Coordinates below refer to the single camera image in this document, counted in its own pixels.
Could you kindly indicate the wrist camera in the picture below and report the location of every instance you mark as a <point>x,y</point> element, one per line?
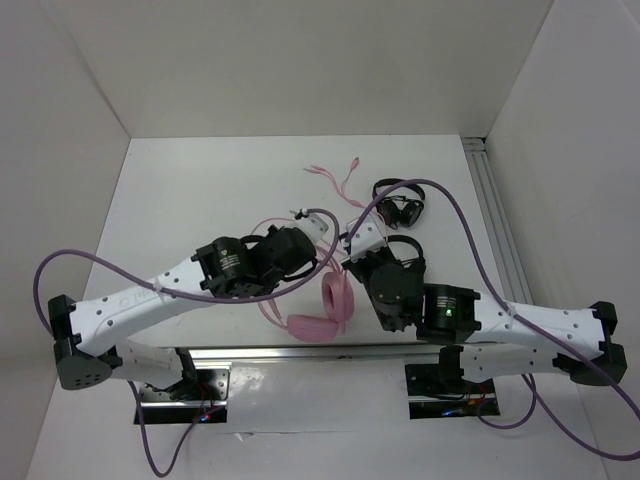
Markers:
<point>311,224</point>
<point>368,238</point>

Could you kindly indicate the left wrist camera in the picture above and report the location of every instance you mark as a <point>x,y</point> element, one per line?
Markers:
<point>311,224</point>

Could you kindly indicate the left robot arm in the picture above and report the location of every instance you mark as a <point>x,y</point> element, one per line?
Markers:
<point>92,339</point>

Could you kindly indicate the black headphones far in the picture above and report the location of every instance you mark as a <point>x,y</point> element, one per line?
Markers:
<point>401,211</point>

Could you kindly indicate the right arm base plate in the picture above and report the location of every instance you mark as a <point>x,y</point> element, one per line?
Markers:
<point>431,398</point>

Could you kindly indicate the black headphones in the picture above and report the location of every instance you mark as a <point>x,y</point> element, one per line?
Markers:
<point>408,252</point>
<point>401,211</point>

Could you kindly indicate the black headphones near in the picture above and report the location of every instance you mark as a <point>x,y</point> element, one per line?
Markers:
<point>408,252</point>

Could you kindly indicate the pink gaming headphones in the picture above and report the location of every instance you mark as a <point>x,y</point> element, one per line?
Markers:
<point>338,302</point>

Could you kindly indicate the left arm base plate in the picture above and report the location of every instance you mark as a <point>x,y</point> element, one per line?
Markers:
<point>205,401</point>

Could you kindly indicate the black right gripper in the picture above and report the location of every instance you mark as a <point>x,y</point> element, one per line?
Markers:
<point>385,252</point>

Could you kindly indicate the aluminium side rail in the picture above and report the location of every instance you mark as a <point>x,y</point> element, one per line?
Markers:
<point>509,265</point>

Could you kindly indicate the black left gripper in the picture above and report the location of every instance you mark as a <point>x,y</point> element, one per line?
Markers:
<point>271,231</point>

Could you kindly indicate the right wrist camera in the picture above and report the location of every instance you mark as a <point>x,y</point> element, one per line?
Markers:
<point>368,238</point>

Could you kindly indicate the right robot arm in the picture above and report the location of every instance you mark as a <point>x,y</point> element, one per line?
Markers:
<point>480,338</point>

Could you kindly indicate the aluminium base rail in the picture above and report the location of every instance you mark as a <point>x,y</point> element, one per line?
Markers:
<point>408,353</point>

